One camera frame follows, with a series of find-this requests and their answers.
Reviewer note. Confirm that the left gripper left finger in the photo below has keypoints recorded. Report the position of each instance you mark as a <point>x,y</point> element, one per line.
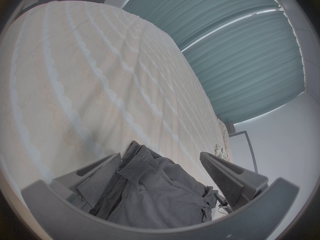
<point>100,184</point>

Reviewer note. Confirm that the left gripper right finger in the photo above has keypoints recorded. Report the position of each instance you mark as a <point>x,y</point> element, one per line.
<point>232,181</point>

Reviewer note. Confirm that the black T-shirt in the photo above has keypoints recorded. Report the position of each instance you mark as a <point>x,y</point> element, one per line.
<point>155,196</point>

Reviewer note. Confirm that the bed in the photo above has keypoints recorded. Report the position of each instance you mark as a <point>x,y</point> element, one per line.
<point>87,84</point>

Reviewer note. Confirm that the white printed pyjama garment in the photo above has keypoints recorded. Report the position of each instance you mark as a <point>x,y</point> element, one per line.
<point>221,152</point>

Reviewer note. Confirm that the cream pillow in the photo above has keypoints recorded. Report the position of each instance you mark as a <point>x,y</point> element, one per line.
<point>223,134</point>

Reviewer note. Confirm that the grey bedside table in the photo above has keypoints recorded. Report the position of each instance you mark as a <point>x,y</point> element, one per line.
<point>225,121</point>

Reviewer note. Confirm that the blue-green curtain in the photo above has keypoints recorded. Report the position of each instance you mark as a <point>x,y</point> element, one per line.
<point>200,6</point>
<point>250,71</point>

